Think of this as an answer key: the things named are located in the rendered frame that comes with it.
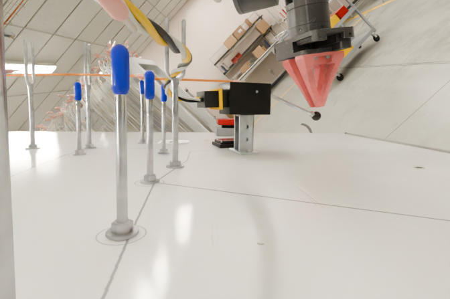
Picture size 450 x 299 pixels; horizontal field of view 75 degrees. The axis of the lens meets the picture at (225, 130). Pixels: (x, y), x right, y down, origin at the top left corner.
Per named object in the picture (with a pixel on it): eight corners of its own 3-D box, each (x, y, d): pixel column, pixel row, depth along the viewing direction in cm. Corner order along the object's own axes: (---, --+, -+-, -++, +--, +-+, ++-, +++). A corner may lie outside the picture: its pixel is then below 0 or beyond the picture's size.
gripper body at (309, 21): (314, 45, 36) (307, -19, 35) (273, 57, 45) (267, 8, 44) (356, 40, 38) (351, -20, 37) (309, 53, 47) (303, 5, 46)
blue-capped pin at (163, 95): (170, 154, 37) (170, 83, 36) (158, 154, 36) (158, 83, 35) (169, 152, 38) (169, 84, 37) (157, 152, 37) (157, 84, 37)
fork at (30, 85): (30, 147, 41) (26, 42, 39) (43, 147, 41) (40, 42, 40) (21, 149, 39) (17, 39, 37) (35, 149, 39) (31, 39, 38)
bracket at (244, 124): (258, 154, 37) (260, 114, 37) (241, 154, 37) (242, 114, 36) (244, 148, 42) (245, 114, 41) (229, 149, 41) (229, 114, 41)
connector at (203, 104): (239, 106, 37) (239, 90, 37) (203, 108, 35) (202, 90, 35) (229, 106, 40) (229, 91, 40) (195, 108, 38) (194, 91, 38)
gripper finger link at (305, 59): (309, 111, 39) (301, 38, 38) (281, 110, 46) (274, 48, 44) (350, 103, 41) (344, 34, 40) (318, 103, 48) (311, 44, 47)
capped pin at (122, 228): (98, 239, 13) (94, 41, 12) (114, 226, 15) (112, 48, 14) (130, 241, 13) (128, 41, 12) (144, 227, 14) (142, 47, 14)
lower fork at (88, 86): (85, 146, 41) (82, 44, 40) (98, 146, 42) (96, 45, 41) (80, 148, 40) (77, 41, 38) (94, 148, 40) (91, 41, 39)
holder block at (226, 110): (270, 114, 38) (271, 83, 37) (229, 114, 36) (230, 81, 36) (256, 114, 42) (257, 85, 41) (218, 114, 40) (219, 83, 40)
